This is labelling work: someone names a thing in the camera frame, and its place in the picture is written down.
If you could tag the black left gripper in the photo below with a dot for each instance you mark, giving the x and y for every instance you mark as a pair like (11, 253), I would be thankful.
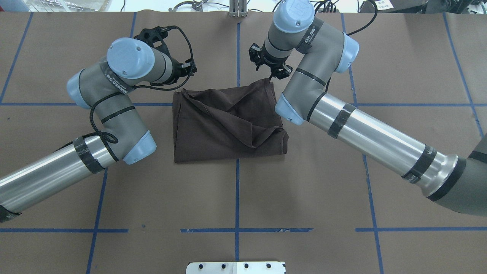
(174, 70)

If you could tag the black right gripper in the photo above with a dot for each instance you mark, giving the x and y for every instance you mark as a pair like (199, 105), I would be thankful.
(272, 63)

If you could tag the brown t-shirt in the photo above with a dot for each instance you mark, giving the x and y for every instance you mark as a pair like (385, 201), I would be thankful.
(231, 123)

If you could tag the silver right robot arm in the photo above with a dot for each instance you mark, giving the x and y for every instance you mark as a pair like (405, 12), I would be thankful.
(307, 49)

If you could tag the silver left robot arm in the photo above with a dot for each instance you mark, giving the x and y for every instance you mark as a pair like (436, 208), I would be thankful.
(117, 131)

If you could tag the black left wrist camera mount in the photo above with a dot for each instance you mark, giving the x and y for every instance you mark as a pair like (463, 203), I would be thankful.
(155, 38)

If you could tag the aluminium frame post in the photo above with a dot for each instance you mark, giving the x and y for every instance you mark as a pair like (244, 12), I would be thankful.
(238, 8)

